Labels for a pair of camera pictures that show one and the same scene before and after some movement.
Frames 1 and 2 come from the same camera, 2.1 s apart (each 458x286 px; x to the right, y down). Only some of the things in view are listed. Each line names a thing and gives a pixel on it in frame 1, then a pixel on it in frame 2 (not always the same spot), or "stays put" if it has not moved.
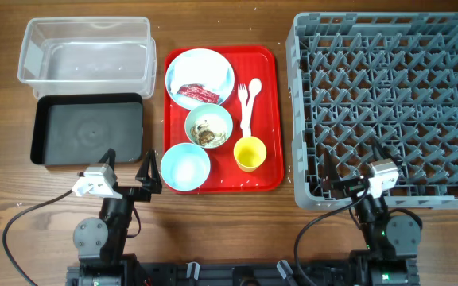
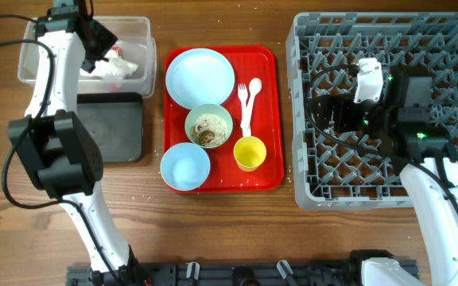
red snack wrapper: [199, 92] → [118, 48]
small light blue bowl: [185, 167] stays put
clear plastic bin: [89, 55] stays put
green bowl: [208, 125] stays put
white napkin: [207, 71] → [115, 68]
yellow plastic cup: [249, 153] stays put
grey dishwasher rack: [413, 81] stays put
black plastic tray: [80, 129] stays put
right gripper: [351, 185] → [328, 113]
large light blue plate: [199, 76] stays put
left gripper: [153, 183] → [108, 38]
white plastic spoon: [254, 86] stays put
